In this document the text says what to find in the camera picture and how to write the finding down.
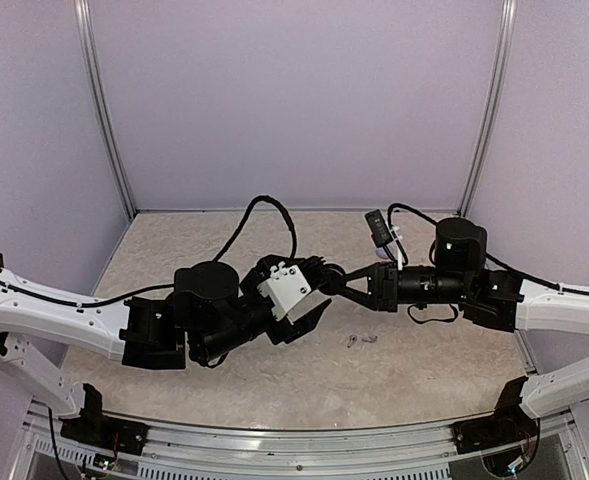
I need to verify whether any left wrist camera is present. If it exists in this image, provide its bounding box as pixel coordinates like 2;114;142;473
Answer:
257;261;312;321

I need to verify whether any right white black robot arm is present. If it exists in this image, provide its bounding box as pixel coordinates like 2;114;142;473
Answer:
328;218;589;444

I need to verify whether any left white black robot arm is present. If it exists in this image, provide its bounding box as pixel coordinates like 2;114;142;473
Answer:
0;254;339;445

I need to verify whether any front aluminium rail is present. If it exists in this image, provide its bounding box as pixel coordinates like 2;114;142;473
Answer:
11;402;588;480

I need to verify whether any right aluminium frame post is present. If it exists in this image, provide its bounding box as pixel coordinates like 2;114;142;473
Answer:
457;0;518;217

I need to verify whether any purple earbud left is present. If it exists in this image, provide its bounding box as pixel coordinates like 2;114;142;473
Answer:
346;335;358;348

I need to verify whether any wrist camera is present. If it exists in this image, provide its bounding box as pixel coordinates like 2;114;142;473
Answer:
364;210;408;270
257;261;312;321

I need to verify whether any purple round charging case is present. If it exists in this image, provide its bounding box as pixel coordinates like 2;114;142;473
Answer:
376;246;397;261

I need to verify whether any aluminium frame post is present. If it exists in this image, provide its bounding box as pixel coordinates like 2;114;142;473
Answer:
73;0;138;222
457;0;518;217

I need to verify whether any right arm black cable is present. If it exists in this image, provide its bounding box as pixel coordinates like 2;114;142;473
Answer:
386;202;589;326

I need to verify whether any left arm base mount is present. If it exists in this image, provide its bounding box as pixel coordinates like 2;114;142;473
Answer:
61;383;150;456

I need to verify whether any left aluminium frame post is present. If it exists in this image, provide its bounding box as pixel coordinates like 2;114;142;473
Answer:
73;0;138;222

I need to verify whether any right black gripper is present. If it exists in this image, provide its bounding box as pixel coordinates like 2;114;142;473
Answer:
330;261;472;313

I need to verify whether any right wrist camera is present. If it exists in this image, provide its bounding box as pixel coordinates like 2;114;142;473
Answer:
364;210;408;270

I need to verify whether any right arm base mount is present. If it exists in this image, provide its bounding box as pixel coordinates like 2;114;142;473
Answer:
452;376;540;454

